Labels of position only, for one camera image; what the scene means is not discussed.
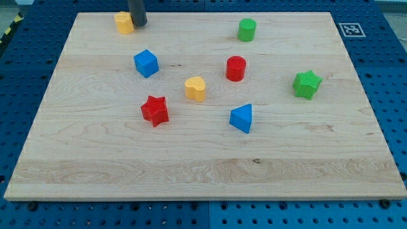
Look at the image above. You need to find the light wooden board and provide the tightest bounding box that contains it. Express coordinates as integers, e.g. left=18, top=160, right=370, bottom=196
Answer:
left=4, top=12, right=406, bottom=201

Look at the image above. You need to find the black bolt bottom right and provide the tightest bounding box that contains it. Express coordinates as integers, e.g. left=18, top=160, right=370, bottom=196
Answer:
left=379, top=199, right=392, bottom=209

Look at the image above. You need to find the black bolt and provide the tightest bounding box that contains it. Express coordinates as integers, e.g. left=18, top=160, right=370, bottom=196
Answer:
left=379, top=199, right=392, bottom=209
left=27, top=201, right=38, bottom=211

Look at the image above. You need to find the yellow heart block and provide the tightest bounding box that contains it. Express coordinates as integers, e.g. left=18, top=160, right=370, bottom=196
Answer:
left=184, top=76, right=206, bottom=102

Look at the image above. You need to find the green cylinder block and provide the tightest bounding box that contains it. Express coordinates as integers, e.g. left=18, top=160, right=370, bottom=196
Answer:
left=238, top=18, right=257, bottom=42

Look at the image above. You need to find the blue triangle block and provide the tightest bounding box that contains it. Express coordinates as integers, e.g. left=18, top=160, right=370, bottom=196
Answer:
left=229, top=104, right=252, bottom=134

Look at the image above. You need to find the yellow hexagon block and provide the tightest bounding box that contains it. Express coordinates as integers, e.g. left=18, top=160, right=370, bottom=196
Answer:
left=114, top=11, right=134, bottom=34

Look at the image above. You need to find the black bolt bottom left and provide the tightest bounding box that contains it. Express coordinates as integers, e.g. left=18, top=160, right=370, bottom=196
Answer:
left=27, top=201, right=38, bottom=211

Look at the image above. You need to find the white fiducial marker tag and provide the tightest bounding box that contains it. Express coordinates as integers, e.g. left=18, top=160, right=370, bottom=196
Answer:
left=338, top=22, right=366, bottom=38

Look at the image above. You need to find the blue cube block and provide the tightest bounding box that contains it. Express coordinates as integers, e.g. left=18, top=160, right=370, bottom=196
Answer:
left=134, top=50, right=159, bottom=78

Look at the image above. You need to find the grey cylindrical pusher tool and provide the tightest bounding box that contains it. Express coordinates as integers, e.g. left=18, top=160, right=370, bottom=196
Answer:
left=127, top=0, right=148, bottom=27

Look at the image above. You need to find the red star block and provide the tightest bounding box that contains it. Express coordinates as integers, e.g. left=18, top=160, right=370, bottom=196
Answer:
left=141, top=95, right=169, bottom=127

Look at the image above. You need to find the red cylinder block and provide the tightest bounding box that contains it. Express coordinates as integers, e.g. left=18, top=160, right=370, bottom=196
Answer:
left=226, top=55, right=246, bottom=82

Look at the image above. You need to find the green star block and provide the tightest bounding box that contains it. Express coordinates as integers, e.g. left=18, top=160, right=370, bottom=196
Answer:
left=293, top=70, right=323, bottom=100

